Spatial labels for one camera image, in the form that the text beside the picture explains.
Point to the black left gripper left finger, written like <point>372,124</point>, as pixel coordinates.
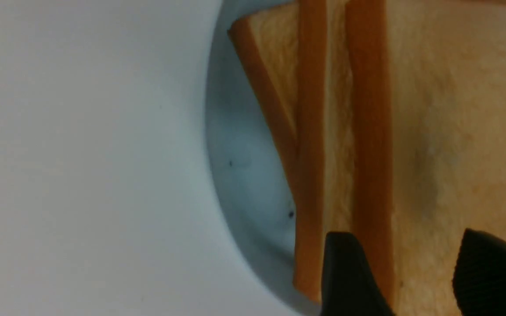
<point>348,286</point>

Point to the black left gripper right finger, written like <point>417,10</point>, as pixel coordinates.
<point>479,278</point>

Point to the toast bread slice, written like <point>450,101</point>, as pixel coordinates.
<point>325,149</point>
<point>266,43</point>
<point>429,98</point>

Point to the light blue bread plate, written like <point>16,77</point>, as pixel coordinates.
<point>250,183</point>

